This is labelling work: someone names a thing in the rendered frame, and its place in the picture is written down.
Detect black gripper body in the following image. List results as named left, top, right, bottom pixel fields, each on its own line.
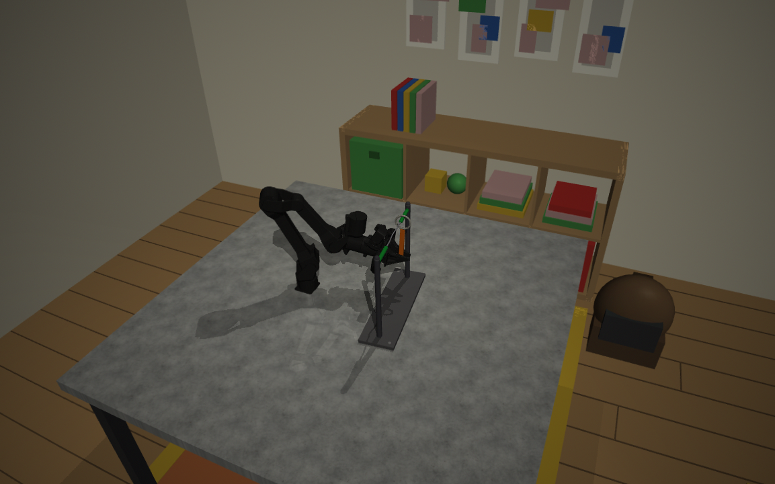
left=360, top=228, right=396, bottom=274

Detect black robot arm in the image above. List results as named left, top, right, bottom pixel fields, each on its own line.
left=259, top=186, right=389, bottom=294

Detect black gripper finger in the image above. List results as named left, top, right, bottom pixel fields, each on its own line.
left=391, top=238, right=411, bottom=257
left=384, top=248, right=409, bottom=267

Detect orange handle with grey loop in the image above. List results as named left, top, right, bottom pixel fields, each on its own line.
left=395, top=215, right=411, bottom=255

